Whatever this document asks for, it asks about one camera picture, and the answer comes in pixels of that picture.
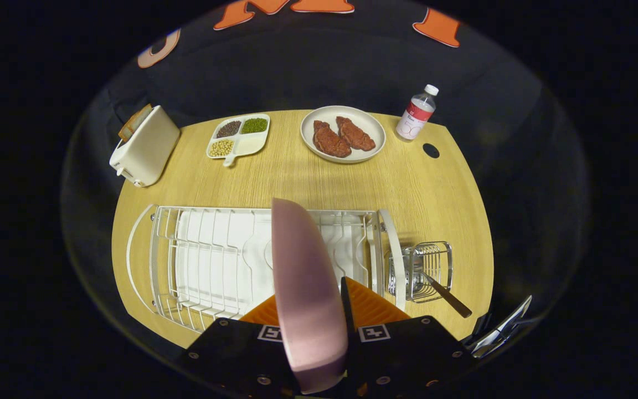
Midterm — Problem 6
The toasted bread slice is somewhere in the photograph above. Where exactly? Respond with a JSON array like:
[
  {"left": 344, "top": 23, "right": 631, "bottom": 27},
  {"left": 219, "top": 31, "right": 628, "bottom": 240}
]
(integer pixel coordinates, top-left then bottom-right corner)
[{"left": 118, "top": 104, "right": 153, "bottom": 142}]

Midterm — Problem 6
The metal spoon with dark handle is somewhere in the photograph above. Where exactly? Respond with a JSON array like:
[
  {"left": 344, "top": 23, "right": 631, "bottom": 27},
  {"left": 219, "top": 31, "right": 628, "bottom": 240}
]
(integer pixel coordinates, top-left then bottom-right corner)
[{"left": 409, "top": 256, "right": 473, "bottom": 319}]

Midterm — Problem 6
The white drain tray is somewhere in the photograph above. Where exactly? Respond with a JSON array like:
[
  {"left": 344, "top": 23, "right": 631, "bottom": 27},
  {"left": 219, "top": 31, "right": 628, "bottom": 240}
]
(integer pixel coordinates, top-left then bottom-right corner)
[{"left": 175, "top": 209, "right": 369, "bottom": 316}]

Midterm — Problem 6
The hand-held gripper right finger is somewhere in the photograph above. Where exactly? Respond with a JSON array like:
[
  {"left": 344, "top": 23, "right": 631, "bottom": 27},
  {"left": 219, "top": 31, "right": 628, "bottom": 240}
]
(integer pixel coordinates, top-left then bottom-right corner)
[{"left": 340, "top": 276, "right": 477, "bottom": 399}]

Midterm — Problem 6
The metal wire basket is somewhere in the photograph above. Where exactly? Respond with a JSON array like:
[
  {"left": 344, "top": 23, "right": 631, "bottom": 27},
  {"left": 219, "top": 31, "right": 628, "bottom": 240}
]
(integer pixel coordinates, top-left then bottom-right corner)
[{"left": 387, "top": 241, "right": 454, "bottom": 303}]

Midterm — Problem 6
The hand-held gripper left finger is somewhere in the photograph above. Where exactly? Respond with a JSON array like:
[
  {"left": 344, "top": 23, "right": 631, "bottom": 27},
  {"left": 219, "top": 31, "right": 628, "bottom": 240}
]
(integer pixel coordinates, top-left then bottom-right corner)
[{"left": 177, "top": 293, "right": 300, "bottom": 399}]

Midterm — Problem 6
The white wire dish rack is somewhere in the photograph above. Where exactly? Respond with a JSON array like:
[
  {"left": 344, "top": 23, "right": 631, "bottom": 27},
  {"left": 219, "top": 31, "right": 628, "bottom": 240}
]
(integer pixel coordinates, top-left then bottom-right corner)
[{"left": 125, "top": 203, "right": 407, "bottom": 334}]

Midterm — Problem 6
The clear bottle with red label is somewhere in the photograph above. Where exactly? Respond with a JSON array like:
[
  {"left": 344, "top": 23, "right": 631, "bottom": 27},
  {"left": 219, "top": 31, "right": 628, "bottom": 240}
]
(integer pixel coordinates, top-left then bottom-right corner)
[{"left": 395, "top": 84, "right": 440, "bottom": 142}]

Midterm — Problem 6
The beige round plate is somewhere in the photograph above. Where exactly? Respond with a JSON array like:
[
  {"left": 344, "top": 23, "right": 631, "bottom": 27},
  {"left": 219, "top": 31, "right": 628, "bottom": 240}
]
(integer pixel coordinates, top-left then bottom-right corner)
[{"left": 300, "top": 105, "right": 387, "bottom": 164}]

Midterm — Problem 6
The pink plate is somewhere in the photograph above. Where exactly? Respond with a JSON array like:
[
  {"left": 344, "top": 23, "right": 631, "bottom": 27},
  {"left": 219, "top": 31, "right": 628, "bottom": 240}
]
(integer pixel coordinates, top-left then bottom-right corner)
[{"left": 271, "top": 198, "right": 349, "bottom": 395}]

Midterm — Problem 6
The white divided dish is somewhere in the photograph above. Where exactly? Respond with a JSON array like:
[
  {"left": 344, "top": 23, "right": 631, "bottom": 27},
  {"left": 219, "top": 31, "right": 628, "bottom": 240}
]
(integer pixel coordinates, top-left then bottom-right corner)
[{"left": 206, "top": 114, "right": 271, "bottom": 167}]

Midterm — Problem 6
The white toaster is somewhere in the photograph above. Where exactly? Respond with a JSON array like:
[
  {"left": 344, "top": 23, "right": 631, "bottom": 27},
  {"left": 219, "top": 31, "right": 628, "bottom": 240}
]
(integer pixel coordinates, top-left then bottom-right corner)
[{"left": 109, "top": 105, "right": 181, "bottom": 188}]

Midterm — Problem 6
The red steak piece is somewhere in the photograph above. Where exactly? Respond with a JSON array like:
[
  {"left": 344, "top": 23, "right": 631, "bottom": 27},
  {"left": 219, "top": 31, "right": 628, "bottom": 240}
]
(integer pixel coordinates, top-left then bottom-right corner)
[
  {"left": 336, "top": 116, "right": 376, "bottom": 152},
  {"left": 313, "top": 120, "right": 352, "bottom": 158}
]

